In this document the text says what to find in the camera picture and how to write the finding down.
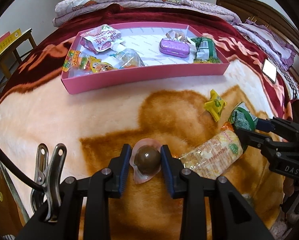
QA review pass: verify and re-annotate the metal spring clip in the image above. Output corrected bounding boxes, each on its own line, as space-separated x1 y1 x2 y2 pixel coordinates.
31 143 67 222

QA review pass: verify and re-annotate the yellow candy packet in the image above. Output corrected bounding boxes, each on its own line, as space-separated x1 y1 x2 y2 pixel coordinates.
204 89 227 122

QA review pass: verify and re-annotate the pink shallow cardboard box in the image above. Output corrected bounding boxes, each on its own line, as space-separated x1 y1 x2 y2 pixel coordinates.
61 22 229 94

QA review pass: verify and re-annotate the clear rainbow candy packet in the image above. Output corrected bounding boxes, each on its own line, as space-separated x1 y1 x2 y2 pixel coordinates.
166 30 189 43

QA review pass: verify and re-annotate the purple candy tin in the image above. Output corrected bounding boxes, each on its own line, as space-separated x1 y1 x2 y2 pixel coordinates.
159 38 190 58

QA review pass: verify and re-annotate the red plush blanket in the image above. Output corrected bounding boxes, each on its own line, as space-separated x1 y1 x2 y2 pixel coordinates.
0 4 292 239

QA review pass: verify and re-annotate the white smartphone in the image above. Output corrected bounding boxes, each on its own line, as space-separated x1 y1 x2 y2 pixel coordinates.
262 59 277 84

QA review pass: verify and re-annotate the pink chocolate ball cup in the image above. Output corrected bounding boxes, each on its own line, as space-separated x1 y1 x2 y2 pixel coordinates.
130 138 162 184

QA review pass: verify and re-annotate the yellow flat box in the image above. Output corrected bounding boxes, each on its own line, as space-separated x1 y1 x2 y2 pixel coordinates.
0 28 22 54

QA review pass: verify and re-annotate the green snack bag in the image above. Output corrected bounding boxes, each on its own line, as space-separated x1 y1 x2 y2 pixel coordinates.
229 102 258 131
191 37 220 63

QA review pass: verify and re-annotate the yellow jelly cup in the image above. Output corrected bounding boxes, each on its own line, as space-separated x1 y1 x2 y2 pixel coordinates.
89 56 118 73

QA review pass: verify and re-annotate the orange burger gummy packet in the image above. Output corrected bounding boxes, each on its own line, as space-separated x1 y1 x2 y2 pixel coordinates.
62 49 92 72

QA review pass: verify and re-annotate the white red drink pouch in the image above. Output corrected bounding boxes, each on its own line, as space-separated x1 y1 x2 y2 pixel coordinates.
77 24 126 55

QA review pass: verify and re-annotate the wooden side table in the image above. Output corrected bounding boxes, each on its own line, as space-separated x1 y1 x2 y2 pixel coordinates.
0 28 37 95

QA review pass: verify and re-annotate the wooden headboard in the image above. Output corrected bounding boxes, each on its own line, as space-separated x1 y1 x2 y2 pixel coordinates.
215 0 299 63

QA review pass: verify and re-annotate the purple ruffled pillow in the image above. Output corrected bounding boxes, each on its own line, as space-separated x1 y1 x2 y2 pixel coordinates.
232 21 299 100

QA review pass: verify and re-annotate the folded purple quilt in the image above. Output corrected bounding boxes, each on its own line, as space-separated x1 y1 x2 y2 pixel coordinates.
53 0 242 27

